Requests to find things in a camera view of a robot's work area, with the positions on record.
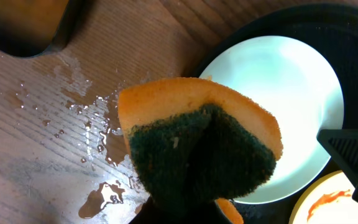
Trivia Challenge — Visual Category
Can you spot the yellow plate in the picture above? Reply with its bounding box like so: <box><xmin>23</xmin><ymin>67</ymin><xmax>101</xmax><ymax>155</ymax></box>
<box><xmin>289</xmin><ymin>171</ymin><xmax>358</xmax><ymax>224</ymax></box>

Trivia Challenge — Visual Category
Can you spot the green and yellow sponge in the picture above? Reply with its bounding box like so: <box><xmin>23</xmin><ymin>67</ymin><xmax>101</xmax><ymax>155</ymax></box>
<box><xmin>117</xmin><ymin>78</ymin><xmax>283</xmax><ymax>223</ymax></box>

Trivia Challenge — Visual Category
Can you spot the light green plate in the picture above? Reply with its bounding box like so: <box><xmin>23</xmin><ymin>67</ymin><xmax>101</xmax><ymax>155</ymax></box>
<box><xmin>200</xmin><ymin>35</ymin><xmax>344</xmax><ymax>204</ymax></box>

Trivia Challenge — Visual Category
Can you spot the black rectangular water tray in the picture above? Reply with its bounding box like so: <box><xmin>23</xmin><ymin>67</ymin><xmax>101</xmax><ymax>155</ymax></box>
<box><xmin>0</xmin><ymin>0</ymin><xmax>85</xmax><ymax>58</ymax></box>

